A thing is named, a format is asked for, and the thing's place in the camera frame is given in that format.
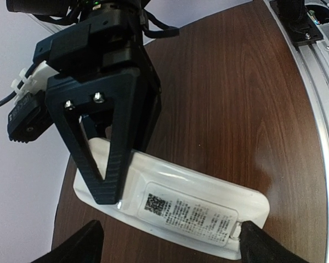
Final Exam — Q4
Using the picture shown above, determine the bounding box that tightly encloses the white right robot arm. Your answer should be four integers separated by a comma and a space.
7, 1, 161, 205

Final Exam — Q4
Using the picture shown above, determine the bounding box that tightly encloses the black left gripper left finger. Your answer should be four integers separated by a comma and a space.
33, 220, 104, 263

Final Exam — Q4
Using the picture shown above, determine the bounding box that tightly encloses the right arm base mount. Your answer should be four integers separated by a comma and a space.
269, 1, 329, 47

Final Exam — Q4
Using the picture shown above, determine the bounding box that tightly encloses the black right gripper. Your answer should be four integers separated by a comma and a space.
33, 10, 162, 205

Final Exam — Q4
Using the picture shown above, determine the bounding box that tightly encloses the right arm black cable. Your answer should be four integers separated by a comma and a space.
0, 0, 180, 115

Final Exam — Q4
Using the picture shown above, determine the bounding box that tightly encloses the white remote control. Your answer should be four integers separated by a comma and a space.
73, 151, 270, 260

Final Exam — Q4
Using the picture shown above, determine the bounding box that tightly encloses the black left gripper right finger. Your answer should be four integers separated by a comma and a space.
240, 221, 307, 263

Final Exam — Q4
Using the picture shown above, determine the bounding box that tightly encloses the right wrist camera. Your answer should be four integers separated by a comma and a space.
7, 61, 58, 143

